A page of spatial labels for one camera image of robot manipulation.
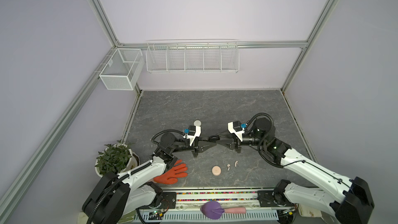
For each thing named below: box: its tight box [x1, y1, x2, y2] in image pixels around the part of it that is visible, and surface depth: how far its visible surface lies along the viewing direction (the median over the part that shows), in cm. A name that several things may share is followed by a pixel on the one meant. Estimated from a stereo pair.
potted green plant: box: [94, 140, 141, 177], surface depth 72 cm
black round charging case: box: [208, 134, 221, 143], surface depth 65 cm
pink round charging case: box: [211, 164, 222, 177], surface depth 84 cm
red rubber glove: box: [153, 159, 188, 185], surface depth 81 cm
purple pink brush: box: [200, 200, 247, 220], surface depth 72 cm
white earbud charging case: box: [193, 119, 202, 127], surface depth 102 cm
